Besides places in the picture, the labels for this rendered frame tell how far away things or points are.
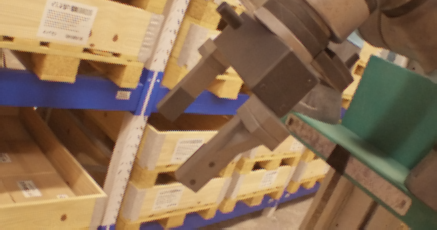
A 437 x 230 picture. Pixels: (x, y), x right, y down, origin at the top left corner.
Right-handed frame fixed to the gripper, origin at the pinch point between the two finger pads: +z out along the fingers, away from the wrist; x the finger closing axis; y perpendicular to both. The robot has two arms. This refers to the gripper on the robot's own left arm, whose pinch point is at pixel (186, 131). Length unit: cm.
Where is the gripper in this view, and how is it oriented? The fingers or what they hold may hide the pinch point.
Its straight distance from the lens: 41.3
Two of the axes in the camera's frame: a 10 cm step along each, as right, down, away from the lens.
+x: 2.8, 4.6, -8.4
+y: -6.4, -5.6, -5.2
